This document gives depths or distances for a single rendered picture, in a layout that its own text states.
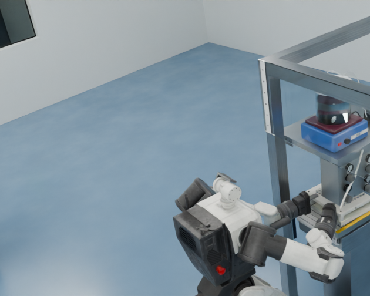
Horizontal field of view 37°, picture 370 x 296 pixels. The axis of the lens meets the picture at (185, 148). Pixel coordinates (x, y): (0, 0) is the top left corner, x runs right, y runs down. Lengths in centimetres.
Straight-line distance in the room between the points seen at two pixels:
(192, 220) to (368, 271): 113
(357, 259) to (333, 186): 58
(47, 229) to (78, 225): 27
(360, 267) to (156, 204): 222
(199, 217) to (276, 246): 33
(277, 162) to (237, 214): 45
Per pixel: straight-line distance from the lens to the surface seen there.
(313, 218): 271
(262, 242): 205
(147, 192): 484
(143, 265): 406
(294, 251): 207
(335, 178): 236
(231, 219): 215
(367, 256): 290
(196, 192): 235
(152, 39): 780
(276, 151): 250
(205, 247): 211
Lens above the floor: 256
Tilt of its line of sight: 28 degrees down
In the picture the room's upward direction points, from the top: 10 degrees counter-clockwise
